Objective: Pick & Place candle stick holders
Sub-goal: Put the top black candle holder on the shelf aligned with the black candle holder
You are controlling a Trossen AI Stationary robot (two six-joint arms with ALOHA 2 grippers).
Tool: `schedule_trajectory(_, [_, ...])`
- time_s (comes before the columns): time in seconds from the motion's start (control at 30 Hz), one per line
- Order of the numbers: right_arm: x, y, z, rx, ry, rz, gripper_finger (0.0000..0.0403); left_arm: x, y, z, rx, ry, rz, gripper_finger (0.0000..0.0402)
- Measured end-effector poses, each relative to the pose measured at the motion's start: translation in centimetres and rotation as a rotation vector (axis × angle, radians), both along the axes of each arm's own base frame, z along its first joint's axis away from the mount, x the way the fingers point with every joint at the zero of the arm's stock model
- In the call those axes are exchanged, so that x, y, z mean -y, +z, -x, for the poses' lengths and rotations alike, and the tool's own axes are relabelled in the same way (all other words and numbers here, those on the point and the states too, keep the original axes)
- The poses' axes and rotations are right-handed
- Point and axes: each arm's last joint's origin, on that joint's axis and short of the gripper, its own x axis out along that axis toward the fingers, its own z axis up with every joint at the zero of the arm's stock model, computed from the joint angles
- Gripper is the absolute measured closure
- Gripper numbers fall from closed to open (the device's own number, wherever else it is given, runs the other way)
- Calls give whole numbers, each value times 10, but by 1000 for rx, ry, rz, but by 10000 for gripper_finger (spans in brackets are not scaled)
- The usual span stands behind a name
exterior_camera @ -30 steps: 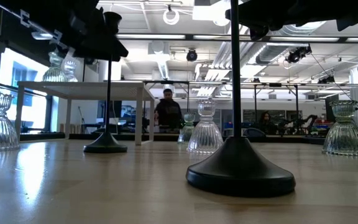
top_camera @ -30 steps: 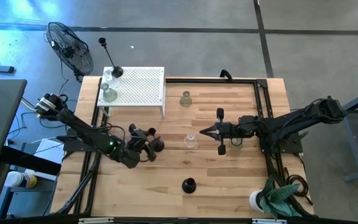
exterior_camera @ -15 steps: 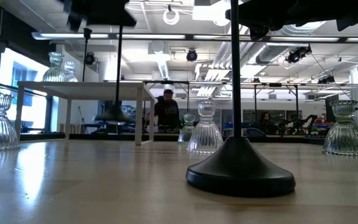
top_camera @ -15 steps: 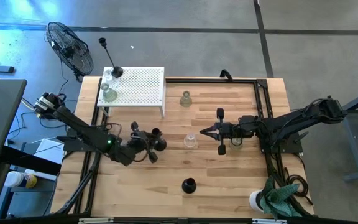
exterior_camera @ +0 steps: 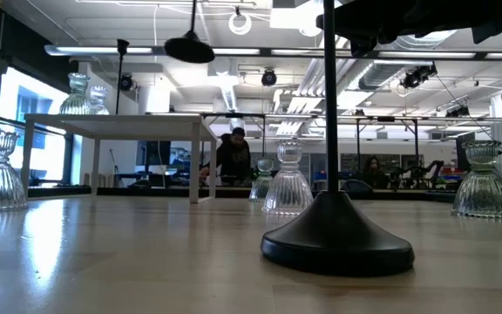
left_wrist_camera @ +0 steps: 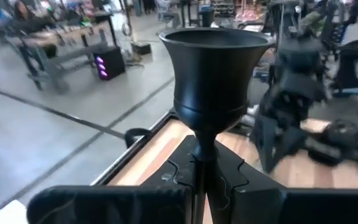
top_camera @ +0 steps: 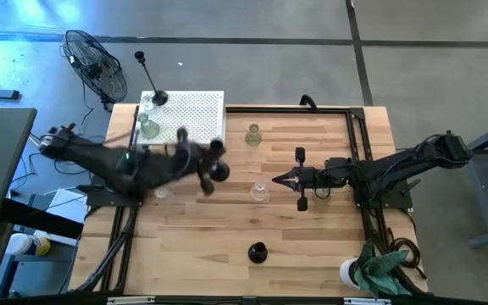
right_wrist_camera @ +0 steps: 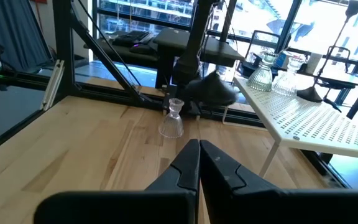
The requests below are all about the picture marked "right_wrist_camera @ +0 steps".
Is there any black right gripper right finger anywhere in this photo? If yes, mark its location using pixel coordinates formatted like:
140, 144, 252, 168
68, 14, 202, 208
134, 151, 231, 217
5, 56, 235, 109
200, 139, 358, 224

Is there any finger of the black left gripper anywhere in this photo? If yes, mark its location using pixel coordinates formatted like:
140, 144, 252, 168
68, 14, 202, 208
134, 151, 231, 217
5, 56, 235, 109
221, 77, 239, 106

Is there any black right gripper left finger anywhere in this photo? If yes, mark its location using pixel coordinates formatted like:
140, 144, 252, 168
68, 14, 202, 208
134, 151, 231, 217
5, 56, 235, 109
33, 138, 201, 224

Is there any green glass candle holder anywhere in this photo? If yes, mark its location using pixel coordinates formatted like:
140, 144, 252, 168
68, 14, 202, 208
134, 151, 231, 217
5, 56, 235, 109
246, 52, 279, 93

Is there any clear glass candle holder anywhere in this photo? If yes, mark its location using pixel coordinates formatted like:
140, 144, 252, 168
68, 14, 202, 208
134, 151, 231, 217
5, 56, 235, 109
272, 55, 304, 96
158, 98, 185, 139

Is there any black tall candlestick holder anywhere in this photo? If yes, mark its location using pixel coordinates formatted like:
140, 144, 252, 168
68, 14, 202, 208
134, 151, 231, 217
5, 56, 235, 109
296, 0, 358, 103

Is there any dark grey desk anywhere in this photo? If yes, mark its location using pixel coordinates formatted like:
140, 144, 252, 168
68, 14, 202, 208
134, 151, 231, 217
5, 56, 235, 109
84, 27, 245, 90

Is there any black computer mouse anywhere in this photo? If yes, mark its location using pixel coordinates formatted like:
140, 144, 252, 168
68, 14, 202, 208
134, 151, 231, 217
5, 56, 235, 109
130, 43, 154, 56

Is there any black keyboard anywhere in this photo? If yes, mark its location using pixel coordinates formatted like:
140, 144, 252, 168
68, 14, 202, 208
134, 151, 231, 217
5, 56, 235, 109
112, 30, 155, 48

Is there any white perforated shelf riser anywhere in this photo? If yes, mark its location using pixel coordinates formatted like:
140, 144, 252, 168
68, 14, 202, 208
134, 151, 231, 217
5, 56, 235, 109
221, 74, 358, 179

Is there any silver aluminium bar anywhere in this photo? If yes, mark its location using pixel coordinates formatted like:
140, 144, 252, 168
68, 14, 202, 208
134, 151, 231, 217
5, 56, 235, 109
40, 59, 65, 111

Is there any blue curtain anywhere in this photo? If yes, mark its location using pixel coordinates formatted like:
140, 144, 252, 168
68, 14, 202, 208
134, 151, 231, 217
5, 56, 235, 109
0, 0, 54, 72

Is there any black aluminium table frame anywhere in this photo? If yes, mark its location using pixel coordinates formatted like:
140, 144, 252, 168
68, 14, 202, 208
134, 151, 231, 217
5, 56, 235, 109
0, 0, 352, 190

